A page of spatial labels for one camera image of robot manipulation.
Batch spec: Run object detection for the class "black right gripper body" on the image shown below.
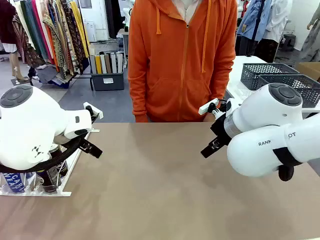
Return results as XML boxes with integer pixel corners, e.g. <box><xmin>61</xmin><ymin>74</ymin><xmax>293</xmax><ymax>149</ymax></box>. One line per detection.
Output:
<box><xmin>210</xmin><ymin>115</ymin><xmax>235</xmax><ymax>146</ymax></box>

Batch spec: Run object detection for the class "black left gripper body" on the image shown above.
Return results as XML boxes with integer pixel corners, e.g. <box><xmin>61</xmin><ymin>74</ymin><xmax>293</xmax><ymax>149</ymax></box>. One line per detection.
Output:
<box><xmin>53</xmin><ymin>133</ymin><xmax>88</xmax><ymax>151</ymax></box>

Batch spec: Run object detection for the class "grey plastic woven basket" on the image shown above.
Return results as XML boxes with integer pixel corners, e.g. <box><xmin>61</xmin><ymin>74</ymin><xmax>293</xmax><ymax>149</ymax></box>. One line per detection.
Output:
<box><xmin>257</xmin><ymin>74</ymin><xmax>320</xmax><ymax>109</ymax></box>
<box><xmin>240</xmin><ymin>62</ymin><xmax>300</xmax><ymax>91</ymax></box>

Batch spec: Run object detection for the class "blue Pocari Sweat can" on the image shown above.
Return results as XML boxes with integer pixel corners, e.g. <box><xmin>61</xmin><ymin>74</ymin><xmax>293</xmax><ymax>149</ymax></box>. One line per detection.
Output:
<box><xmin>1</xmin><ymin>171</ymin><xmax>26</xmax><ymax>195</ymax></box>

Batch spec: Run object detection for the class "white can dispenser rack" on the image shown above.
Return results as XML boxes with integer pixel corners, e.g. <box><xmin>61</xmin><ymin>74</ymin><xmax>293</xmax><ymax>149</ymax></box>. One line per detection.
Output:
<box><xmin>0</xmin><ymin>127</ymin><xmax>101</xmax><ymax>198</ymax></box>

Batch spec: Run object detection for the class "white side table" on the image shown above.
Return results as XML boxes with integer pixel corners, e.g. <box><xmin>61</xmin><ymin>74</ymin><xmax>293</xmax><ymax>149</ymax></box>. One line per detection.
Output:
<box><xmin>226</xmin><ymin>55</ymin><xmax>320</xmax><ymax>113</ymax></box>

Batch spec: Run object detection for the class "dark grey storage bin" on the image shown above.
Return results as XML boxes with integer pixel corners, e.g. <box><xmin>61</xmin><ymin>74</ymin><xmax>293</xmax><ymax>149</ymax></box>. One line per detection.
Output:
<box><xmin>89</xmin><ymin>71</ymin><xmax>125</xmax><ymax>92</ymax></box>

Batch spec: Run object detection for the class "grey folded fabric pile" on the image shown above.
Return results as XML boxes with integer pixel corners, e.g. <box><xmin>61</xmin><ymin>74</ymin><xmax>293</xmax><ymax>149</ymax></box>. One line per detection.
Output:
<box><xmin>37</xmin><ymin>64</ymin><xmax>73</xmax><ymax>90</ymax></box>

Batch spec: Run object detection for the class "pale grey fabric board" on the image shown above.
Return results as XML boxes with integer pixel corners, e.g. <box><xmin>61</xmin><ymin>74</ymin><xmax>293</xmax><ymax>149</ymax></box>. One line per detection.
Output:
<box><xmin>89</xmin><ymin>54</ymin><xmax>97</xmax><ymax>75</ymax></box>

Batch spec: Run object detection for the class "yellow fabric board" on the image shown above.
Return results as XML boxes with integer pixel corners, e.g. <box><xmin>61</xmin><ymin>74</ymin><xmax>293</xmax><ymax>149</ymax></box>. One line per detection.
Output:
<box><xmin>94</xmin><ymin>54</ymin><xmax>103</xmax><ymax>75</ymax></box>

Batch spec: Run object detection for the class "person in orange hoodie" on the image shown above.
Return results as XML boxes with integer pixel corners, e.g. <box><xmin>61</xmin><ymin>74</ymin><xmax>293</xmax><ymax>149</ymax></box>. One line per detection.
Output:
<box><xmin>127</xmin><ymin>0</ymin><xmax>238</xmax><ymax>123</ymax></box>

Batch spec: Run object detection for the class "cream fabric board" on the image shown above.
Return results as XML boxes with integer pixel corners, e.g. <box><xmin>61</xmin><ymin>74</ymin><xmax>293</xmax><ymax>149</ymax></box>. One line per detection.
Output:
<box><xmin>99</xmin><ymin>54</ymin><xmax>108</xmax><ymax>75</ymax></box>

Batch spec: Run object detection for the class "brown fabric board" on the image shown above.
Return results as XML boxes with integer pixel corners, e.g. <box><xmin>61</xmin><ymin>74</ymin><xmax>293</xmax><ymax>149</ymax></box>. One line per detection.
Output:
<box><xmin>104</xmin><ymin>53</ymin><xmax>112</xmax><ymax>74</ymax></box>

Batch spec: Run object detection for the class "light grey fabric board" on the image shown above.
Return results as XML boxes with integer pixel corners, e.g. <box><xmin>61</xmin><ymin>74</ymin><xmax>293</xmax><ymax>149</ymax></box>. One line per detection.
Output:
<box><xmin>110</xmin><ymin>52</ymin><xmax>118</xmax><ymax>74</ymax></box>

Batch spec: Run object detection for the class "white fabric board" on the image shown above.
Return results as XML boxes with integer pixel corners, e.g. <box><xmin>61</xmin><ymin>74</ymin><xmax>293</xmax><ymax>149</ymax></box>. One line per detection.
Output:
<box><xmin>116</xmin><ymin>52</ymin><xmax>124</xmax><ymax>74</ymax></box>

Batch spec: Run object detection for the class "brown cardboard box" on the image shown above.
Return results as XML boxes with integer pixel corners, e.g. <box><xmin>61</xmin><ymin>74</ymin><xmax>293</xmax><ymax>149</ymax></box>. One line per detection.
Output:
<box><xmin>295</xmin><ymin>61</ymin><xmax>320</xmax><ymax>82</ymax></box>

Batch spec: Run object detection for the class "white air purifier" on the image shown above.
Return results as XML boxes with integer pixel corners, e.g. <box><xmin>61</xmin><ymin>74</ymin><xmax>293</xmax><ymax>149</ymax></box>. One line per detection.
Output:
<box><xmin>83</xmin><ymin>21</ymin><xmax>97</xmax><ymax>43</ymax></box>

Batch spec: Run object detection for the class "rack of colourful patterned garments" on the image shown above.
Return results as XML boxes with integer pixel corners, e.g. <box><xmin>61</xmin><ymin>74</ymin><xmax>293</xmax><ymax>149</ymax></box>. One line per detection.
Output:
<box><xmin>13</xmin><ymin>0</ymin><xmax>91</xmax><ymax>88</ymax></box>

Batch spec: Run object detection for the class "black plastic stool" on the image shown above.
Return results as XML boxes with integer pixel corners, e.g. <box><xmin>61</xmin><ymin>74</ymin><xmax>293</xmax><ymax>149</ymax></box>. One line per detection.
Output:
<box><xmin>283</xmin><ymin>33</ymin><xmax>297</xmax><ymax>53</ymax></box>

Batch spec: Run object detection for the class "grey background work table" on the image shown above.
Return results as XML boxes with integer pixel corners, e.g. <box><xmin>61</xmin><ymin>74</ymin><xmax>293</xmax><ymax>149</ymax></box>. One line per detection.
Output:
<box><xmin>116</xmin><ymin>28</ymin><xmax>130</xmax><ymax>68</ymax></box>

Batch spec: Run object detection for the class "mannequin in white shirt dark skirt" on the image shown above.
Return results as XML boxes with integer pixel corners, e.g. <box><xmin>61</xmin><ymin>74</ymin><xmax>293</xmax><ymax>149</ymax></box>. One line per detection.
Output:
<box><xmin>254</xmin><ymin>0</ymin><xmax>293</xmax><ymax>63</ymax></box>

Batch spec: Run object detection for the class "mannequin in grey dress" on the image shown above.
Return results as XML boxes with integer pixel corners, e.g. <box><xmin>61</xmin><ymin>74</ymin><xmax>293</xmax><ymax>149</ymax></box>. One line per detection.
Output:
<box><xmin>299</xmin><ymin>11</ymin><xmax>320</xmax><ymax>63</ymax></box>

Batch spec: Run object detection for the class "mannequin in maroon top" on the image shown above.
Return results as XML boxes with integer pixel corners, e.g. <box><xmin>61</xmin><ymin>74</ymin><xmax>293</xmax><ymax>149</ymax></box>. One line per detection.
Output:
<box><xmin>0</xmin><ymin>0</ymin><xmax>30</xmax><ymax>85</ymax></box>

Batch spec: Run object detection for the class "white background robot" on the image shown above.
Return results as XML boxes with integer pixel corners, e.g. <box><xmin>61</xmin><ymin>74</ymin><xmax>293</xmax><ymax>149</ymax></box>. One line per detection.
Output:
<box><xmin>122</xmin><ymin>0</ymin><xmax>133</xmax><ymax>26</ymax></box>

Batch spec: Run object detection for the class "black left arm cable sleeve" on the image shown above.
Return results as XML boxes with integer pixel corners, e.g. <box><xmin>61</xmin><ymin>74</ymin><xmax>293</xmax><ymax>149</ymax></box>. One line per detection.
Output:
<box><xmin>0</xmin><ymin>136</ymin><xmax>86</xmax><ymax>174</ymax></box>

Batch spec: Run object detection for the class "black arm cable sleeve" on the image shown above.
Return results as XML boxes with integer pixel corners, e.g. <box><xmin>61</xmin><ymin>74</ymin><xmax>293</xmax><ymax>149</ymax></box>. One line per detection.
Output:
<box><xmin>0</xmin><ymin>136</ymin><xmax>86</xmax><ymax>174</ymax></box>
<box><xmin>272</xmin><ymin>147</ymin><xmax>303</xmax><ymax>183</ymax></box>

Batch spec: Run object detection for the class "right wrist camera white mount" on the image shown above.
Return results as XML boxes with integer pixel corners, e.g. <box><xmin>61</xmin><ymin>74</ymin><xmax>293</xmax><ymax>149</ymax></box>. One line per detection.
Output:
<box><xmin>198</xmin><ymin>98</ymin><xmax>237</xmax><ymax>122</ymax></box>

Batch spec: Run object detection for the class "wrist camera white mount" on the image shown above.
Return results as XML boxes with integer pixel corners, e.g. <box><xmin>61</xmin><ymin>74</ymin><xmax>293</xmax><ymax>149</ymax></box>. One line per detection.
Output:
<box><xmin>83</xmin><ymin>101</ymin><xmax>104</xmax><ymax>125</ymax></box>
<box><xmin>198</xmin><ymin>98</ymin><xmax>237</xmax><ymax>122</ymax></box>

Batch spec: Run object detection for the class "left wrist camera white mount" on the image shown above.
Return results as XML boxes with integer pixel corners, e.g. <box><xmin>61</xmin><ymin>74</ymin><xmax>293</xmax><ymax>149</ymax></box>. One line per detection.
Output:
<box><xmin>83</xmin><ymin>101</ymin><xmax>104</xmax><ymax>125</ymax></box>

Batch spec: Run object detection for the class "black right arm cable sleeve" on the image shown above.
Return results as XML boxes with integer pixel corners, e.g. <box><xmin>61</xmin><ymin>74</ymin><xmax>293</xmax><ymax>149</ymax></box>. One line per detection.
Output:
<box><xmin>272</xmin><ymin>147</ymin><xmax>303</xmax><ymax>183</ymax></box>

